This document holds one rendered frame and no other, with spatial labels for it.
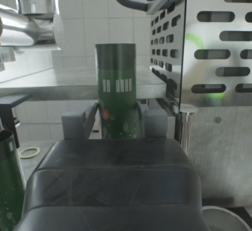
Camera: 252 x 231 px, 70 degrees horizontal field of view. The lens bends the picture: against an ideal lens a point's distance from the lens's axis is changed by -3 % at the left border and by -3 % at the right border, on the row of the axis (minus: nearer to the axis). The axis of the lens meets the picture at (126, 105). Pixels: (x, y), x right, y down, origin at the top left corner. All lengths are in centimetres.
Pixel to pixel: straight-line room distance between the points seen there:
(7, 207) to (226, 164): 25
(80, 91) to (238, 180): 24
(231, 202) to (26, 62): 43
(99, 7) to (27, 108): 110
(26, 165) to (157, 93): 34
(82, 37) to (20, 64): 130
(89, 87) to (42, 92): 6
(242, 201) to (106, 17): 151
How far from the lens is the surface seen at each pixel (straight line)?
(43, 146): 54
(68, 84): 26
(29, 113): 193
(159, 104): 25
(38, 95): 27
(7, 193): 21
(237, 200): 36
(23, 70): 39
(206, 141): 25
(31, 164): 48
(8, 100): 24
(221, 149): 27
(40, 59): 46
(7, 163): 19
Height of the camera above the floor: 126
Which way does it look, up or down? 17 degrees down
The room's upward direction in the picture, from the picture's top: 1 degrees counter-clockwise
